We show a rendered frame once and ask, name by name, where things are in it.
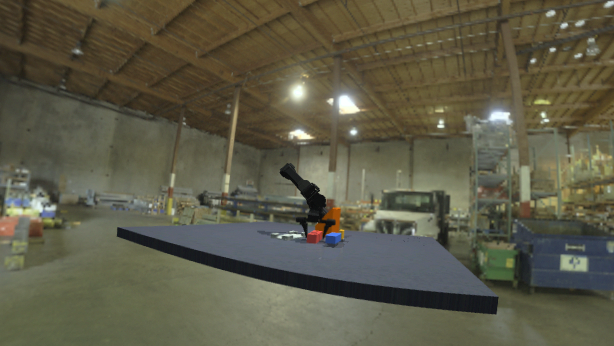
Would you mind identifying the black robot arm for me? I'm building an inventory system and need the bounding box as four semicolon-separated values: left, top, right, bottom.
279;163;329;221

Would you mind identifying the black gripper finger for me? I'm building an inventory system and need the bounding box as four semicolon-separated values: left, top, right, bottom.
323;225;332;240
299;223;308;238

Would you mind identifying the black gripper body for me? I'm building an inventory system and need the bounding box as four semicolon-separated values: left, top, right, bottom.
296;206;336;226

